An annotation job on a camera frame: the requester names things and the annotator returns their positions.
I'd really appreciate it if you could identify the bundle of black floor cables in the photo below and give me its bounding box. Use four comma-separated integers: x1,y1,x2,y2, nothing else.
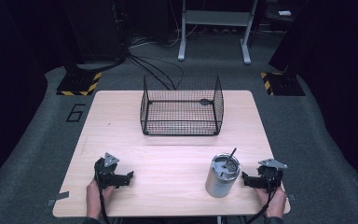
126,50,185,91

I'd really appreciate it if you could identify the white metal stand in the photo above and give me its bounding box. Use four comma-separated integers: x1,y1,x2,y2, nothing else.
177,0,259,65

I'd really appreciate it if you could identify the black base with striped tape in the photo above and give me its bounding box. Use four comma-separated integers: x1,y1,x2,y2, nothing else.
259,71,306,97
56,70,103,97

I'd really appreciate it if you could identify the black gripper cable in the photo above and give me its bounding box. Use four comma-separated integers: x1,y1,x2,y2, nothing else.
244,175,278,224
96,181,112,224

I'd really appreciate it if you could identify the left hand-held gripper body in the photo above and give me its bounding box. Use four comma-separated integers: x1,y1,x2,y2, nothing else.
93,152,129,189

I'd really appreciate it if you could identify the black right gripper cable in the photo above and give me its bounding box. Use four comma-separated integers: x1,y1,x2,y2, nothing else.
244,175,278,224

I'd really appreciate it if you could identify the grey tape strip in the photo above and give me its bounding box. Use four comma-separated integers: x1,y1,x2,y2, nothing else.
47,190,70,207

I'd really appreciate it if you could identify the silver steel tumbler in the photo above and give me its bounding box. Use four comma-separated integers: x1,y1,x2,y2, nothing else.
204,152,241,199

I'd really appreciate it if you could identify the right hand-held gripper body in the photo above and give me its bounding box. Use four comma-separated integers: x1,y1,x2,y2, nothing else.
252,158,289,191

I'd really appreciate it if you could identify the black wire mesh basket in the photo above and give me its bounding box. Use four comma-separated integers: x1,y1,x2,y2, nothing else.
140,75,225,136

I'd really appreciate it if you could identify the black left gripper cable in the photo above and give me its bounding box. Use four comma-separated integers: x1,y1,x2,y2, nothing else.
96,181,112,224

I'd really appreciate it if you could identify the dark cabinet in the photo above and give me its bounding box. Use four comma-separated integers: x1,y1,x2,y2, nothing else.
60,0,129,64

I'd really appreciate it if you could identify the person's right hand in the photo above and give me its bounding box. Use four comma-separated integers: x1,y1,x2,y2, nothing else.
255,186,288,219

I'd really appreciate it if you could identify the dark drinking straw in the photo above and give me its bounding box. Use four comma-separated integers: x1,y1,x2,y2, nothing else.
226,147,238,166

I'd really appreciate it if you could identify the person's left hand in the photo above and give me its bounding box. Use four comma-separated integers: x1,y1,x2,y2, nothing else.
86,178,117,219

